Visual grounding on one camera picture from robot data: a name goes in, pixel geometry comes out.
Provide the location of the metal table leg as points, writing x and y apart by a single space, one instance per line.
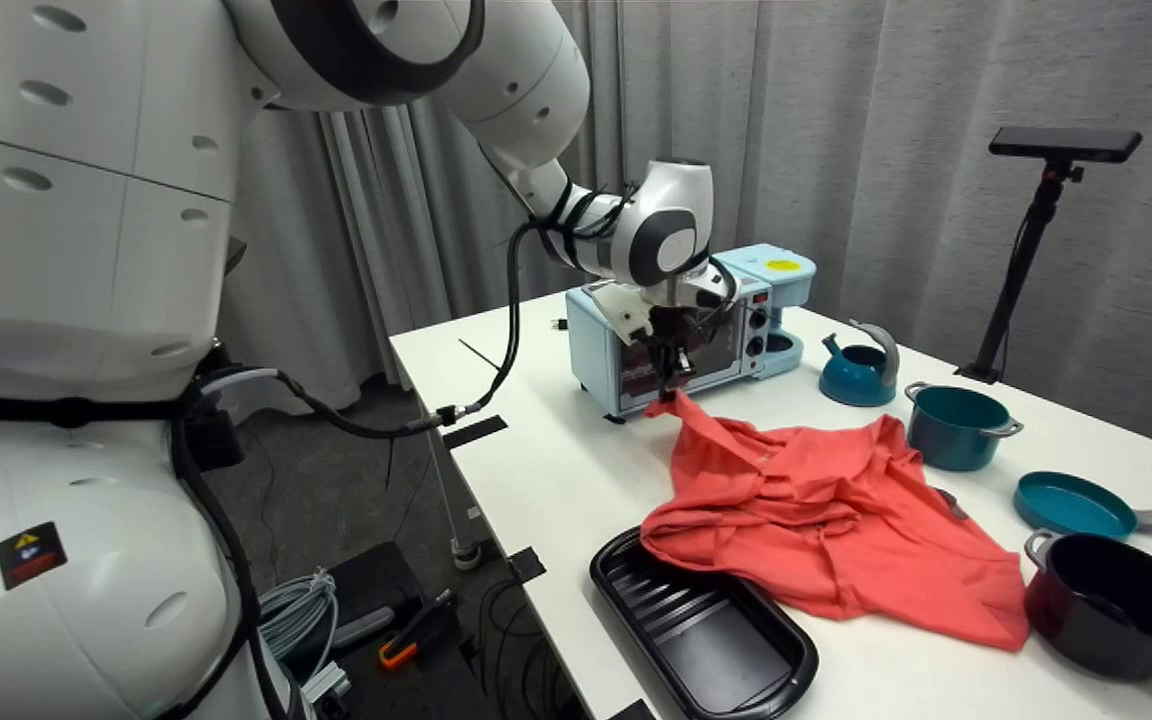
458 515

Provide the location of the teal kettle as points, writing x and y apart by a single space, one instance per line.
859 374

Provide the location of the black floor box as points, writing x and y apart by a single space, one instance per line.
372 585

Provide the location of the black pot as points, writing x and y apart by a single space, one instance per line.
1108 607

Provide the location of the teal pot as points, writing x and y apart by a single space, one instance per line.
958 427

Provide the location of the red sweatshirt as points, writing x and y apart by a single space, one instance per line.
843 535

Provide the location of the light blue toaster oven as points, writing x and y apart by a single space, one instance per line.
761 305

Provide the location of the gray curtain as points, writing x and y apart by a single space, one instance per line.
869 104

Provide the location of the black ridged grill tray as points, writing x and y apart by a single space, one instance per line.
710 645

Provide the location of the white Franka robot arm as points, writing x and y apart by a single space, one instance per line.
71 265

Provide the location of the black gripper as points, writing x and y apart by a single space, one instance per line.
678 335

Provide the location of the wide black tape patch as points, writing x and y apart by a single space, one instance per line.
635 712

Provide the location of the black camera bar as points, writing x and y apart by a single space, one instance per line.
1061 146

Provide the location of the black tripod stand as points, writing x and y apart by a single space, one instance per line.
1022 265

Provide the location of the teal frying pan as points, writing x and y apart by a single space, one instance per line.
1069 504

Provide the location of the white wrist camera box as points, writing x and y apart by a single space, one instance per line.
623 308

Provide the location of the black tape strip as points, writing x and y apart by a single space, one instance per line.
473 431
526 567

